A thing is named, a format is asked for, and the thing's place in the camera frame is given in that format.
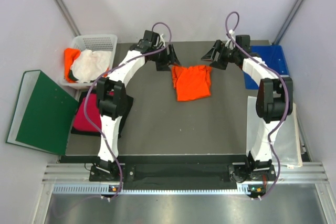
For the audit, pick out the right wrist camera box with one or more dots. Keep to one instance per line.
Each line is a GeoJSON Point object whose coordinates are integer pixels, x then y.
{"type": "Point", "coordinates": [244, 42]}

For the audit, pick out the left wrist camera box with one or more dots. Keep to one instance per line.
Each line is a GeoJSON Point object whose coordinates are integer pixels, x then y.
{"type": "Point", "coordinates": [152, 40]}

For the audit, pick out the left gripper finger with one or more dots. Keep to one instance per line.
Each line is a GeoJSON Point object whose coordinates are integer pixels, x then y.
{"type": "Point", "coordinates": [172, 57]}
{"type": "Point", "coordinates": [162, 66]}

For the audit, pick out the orange t shirt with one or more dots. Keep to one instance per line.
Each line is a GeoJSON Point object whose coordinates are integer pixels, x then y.
{"type": "Point", "coordinates": [192, 83]}
{"type": "Point", "coordinates": [70, 55]}

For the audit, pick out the blue folder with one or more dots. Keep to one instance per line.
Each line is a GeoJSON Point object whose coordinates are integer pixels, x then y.
{"type": "Point", "coordinates": [273, 56]}

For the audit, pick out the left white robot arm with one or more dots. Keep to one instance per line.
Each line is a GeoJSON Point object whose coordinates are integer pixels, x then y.
{"type": "Point", "coordinates": [113, 102]}

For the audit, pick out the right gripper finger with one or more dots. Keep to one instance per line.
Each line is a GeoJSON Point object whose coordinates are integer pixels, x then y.
{"type": "Point", "coordinates": [222, 65]}
{"type": "Point", "coordinates": [211, 54]}

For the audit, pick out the magenta folded t shirt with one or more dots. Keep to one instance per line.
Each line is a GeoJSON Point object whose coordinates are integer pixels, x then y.
{"type": "Point", "coordinates": [80, 124]}

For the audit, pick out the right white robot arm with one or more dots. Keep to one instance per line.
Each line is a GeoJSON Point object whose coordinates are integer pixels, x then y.
{"type": "Point", "coordinates": [273, 104]}

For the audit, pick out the aluminium frame rail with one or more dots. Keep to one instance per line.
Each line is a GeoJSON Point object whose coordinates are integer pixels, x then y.
{"type": "Point", "coordinates": [308, 173]}

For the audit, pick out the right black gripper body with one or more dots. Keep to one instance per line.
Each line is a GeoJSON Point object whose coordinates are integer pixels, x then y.
{"type": "Point", "coordinates": [228, 55]}

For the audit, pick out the slotted grey cable duct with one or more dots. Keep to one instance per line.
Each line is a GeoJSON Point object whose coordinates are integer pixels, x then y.
{"type": "Point", "coordinates": [106, 189]}

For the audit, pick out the white t shirt in basket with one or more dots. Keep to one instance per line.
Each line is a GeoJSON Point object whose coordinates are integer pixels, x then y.
{"type": "Point", "coordinates": [90, 65]}

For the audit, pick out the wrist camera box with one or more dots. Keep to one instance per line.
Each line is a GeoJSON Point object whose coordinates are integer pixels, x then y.
{"type": "Point", "coordinates": [152, 40]}
{"type": "Point", "coordinates": [244, 42]}

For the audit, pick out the green ring binder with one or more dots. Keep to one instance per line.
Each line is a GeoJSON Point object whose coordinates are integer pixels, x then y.
{"type": "Point", "coordinates": [43, 114]}

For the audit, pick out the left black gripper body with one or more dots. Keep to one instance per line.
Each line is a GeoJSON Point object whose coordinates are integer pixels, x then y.
{"type": "Point", "coordinates": [160, 55]}

